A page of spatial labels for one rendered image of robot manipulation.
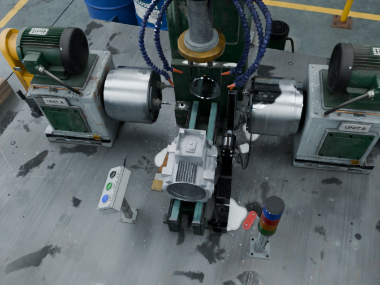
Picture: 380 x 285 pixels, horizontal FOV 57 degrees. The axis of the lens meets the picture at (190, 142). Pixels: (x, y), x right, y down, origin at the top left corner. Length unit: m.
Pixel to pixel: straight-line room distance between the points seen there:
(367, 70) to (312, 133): 0.31
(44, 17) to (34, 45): 2.67
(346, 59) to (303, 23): 2.44
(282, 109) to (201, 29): 0.44
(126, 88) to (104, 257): 0.69
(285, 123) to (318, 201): 0.38
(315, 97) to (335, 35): 2.27
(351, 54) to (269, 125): 0.39
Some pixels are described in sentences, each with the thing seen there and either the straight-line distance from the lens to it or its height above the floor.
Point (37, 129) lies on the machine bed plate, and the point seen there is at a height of 0.80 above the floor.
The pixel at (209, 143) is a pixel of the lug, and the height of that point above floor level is 1.09.
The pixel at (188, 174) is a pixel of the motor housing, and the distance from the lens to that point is 1.27.
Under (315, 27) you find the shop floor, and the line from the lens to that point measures 3.73.
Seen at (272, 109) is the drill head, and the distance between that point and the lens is 1.42.
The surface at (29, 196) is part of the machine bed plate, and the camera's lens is 1.76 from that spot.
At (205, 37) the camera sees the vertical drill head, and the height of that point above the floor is 1.38.
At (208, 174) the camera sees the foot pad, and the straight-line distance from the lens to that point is 1.29.
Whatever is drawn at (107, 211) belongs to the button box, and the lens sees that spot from 1.32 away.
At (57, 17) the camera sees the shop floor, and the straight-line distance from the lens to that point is 4.14.
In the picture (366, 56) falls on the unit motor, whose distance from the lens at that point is 1.36.
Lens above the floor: 2.20
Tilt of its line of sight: 55 degrees down
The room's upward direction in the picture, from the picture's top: 6 degrees counter-clockwise
